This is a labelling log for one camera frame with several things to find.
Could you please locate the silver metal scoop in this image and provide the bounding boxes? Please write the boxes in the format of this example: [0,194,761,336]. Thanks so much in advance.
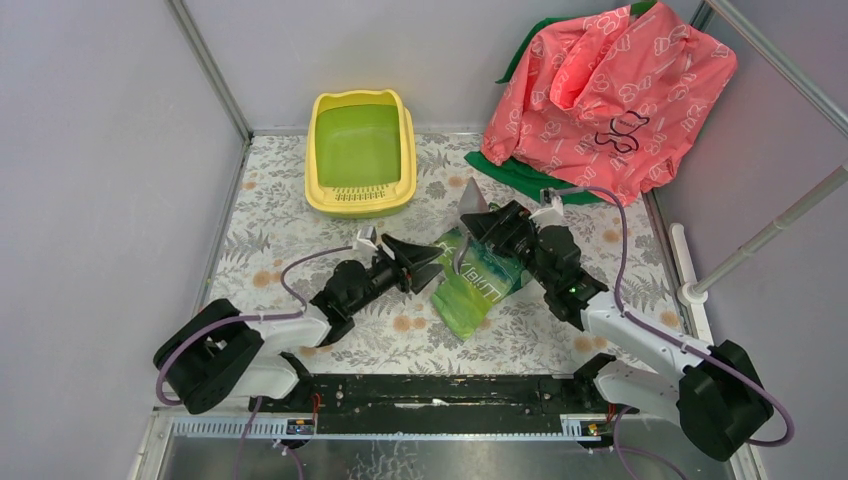
[451,178,489,275]

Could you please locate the green litter bag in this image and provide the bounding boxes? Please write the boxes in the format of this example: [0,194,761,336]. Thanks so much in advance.
[430,228,531,341]

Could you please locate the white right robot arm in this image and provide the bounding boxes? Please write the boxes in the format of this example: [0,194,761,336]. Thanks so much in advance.
[459,201,778,461]

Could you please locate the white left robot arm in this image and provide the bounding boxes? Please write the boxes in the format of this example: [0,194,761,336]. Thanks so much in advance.
[153,247,443,414]

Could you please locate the yellow litter box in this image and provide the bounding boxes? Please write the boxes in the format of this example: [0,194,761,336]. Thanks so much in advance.
[304,89,417,218]

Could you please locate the floral table mat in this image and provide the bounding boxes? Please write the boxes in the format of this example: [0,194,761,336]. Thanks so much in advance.
[205,134,686,375]

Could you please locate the green cloth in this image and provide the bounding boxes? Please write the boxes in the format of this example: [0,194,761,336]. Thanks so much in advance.
[465,2,670,205]

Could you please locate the white metal pole stand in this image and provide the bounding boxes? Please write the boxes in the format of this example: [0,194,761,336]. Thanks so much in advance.
[669,165,847,377]

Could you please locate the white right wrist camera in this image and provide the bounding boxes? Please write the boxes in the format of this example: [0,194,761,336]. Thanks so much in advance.
[529,189,564,228]

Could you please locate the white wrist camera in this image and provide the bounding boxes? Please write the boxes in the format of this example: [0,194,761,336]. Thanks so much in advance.
[352,226,379,255]
[529,189,564,228]

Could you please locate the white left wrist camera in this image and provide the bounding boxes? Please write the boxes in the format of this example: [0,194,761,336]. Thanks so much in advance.
[352,226,379,255]

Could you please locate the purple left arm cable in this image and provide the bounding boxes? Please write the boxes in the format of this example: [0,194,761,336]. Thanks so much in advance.
[154,246,362,480]

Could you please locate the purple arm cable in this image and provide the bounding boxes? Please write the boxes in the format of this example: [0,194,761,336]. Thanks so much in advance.
[154,246,362,480]
[541,186,796,480]

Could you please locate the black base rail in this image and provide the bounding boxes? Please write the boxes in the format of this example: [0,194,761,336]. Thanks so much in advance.
[248,374,623,435]

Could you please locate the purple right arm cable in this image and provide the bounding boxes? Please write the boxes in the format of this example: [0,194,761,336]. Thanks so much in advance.
[541,186,796,480]

